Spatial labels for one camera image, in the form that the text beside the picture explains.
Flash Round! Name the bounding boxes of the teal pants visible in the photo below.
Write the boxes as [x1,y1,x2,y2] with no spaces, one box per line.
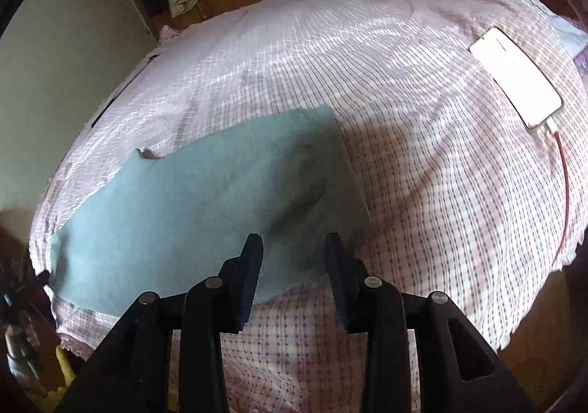
[49,106,370,316]

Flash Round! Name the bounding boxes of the white smartphone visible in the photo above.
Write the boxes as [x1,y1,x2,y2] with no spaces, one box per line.
[469,26,564,132]

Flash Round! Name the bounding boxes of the red charging cable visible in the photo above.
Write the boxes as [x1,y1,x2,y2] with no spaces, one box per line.
[548,120,573,274]

